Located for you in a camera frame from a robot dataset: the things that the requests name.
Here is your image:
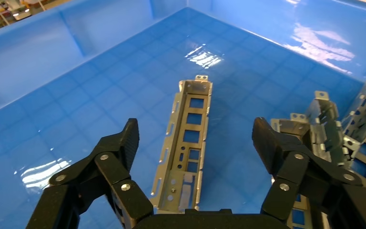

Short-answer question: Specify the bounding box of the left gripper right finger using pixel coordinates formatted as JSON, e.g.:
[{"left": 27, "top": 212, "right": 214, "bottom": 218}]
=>
[{"left": 252, "top": 117, "right": 366, "bottom": 229}]

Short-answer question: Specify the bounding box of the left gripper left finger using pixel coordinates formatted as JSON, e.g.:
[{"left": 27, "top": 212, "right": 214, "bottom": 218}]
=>
[{"left": 26, "top": 118, "right": 154, "bottom": 229}]

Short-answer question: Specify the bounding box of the blue plastic bin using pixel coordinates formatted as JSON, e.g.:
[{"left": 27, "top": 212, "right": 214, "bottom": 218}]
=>
[{"left": 0, "top": 0, "right": 366, "bottom": 229}]

